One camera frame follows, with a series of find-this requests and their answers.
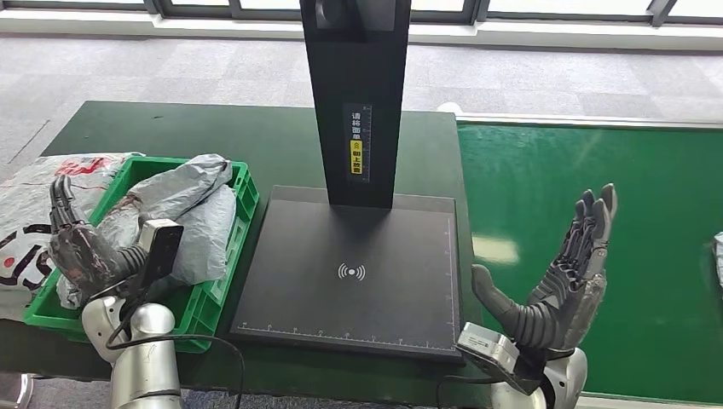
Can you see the silver conveyor frame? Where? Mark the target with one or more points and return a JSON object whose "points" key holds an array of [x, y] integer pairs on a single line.
{"points": [[565, 119]]}

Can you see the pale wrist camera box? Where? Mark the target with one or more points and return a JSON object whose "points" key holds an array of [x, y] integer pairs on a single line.
{"points": [[486, 347], [164, 248]]}

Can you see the white window sill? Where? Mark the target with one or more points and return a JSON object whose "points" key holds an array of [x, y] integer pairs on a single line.
{"points": [[113, 25]]}

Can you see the metal table foot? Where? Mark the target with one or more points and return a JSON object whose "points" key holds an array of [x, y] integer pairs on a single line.
{"points": [[14, 392]]}

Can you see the large white printed bag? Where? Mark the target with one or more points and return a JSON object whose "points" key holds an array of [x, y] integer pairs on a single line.
{"points": [[28, 203]]}

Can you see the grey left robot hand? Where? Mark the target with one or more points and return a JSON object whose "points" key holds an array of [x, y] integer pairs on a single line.
{"points": [[85, 257]]}

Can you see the dark window frame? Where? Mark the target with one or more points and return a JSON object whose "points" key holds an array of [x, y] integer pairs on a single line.
{"points": [[152, 7]]}

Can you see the grey parcel bag red print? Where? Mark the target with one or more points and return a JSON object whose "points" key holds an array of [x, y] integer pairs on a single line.
{"points": [[181, 186], [719, 259], [209, 237]]}

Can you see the dark green table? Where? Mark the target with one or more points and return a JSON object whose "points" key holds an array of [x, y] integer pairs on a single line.
{"points": [[197, 130]]}

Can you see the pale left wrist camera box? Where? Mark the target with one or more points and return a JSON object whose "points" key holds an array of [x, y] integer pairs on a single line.
{"points": [[164, 248]]}

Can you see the green conveyor belt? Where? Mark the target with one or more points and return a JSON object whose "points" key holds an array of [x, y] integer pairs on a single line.
{"points": [[536, 169]]}

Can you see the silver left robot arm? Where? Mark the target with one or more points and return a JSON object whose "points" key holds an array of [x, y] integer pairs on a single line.
{"points": [[147, 367]]}

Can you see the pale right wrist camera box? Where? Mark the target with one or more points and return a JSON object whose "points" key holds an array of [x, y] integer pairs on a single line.
{"points": [[486, 347]]}

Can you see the small white rounded object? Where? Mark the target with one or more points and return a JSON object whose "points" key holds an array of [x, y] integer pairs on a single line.
{"points": [[447, 107]]}

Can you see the green plastic crate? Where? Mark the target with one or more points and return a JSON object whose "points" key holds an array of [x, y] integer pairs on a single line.
{"points": [[220, 305]]}

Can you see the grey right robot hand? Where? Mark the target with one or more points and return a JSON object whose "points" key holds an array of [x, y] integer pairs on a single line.
{"points": [[567, 299]]}

